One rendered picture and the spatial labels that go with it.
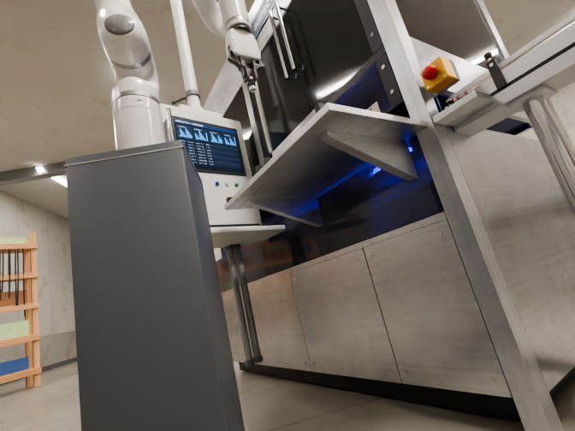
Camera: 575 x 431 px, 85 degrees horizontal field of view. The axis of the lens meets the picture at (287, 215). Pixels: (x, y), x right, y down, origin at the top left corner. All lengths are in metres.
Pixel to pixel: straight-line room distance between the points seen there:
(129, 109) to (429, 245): 0.93
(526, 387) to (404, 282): 0.40
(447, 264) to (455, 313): 0.14
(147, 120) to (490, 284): 1.00
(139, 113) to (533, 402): 1.21
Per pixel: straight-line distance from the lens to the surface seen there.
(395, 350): 1.26
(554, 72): 1.09
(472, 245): 1.01
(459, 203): 1.01
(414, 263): 1.11
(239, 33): 1.13
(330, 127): 0.86
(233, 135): 1.92
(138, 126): 0.89
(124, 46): 1.01
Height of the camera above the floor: 0.47
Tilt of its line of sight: 14 degrees up
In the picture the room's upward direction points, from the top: 13 degrees counter-clockwise
